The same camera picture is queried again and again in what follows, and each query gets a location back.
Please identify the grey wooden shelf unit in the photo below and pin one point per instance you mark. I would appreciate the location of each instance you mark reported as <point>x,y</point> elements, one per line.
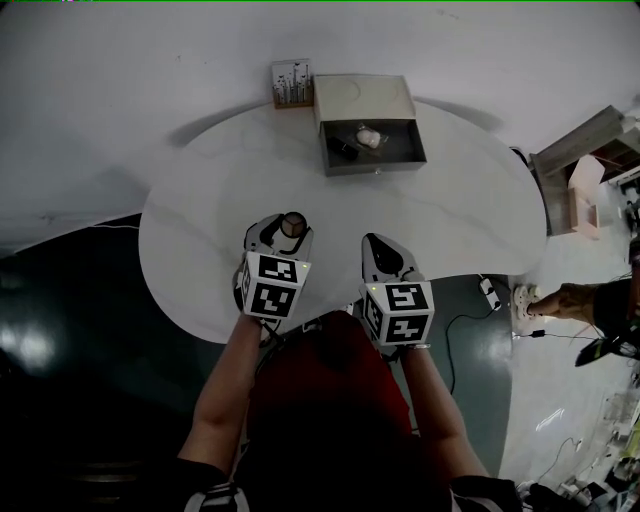
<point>575,160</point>

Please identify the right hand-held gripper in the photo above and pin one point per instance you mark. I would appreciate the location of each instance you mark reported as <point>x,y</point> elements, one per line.
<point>400,312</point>

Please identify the white power strip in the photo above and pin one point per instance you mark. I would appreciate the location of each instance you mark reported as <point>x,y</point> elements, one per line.
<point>489,291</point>

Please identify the person's left forearm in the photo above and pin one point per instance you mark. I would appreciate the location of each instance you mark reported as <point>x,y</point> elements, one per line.
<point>227,395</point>

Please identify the pink open box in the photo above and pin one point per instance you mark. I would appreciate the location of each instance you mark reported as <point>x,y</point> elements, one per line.
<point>585,200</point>

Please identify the person's right forearm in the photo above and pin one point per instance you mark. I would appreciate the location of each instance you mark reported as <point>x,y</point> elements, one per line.
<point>440,415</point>

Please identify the pink makeup puff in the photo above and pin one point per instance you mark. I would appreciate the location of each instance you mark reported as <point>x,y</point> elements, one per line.
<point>369,136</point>

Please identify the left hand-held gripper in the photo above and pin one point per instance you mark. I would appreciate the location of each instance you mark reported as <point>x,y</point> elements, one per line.
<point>272,287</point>

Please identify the black makeup item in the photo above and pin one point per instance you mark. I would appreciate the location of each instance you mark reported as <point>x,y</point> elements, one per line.
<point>342,148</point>

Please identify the person's red top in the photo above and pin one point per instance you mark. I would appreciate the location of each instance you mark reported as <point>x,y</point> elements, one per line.
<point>330,390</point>

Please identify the round brown-lidded makeup jar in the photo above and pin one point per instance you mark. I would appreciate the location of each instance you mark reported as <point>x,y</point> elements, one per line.
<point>292,231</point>

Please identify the grey drawer box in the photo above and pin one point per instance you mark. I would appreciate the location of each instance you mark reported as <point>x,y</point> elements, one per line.
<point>367,125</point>

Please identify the black power adapter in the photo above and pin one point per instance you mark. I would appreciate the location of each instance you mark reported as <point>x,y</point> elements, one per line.
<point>537,333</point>

